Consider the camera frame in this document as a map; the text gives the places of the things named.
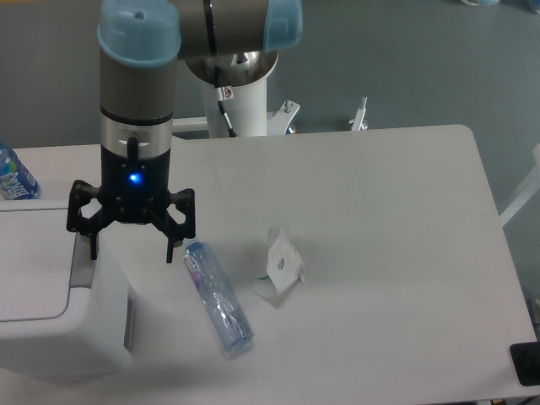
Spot black cable on pedestal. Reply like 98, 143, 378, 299
213, 65, 240, 138

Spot white frame at right edge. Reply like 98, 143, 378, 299
499, 144, 539, 226

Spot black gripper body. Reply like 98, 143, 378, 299
98, 148, 170, 224

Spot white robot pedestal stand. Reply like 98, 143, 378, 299
170, 50, 370, 139

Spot clear empty plastic bottle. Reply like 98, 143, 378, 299
183, 239, 254, 358

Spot blue labelled water bottle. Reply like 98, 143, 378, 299
1, 143, 41, 201

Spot white push-lid trash can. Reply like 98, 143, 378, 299
1, 200, 135, 377

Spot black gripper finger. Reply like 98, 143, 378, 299
149, 188, 196, 263
65, 179, 117, 262

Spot black device at table edge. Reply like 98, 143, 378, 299
510, 341, 539, 386

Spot crumpled white paper carton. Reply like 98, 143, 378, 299
251, 226, 305, 305

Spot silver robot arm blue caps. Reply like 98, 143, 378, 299
67, 1, 304, 260

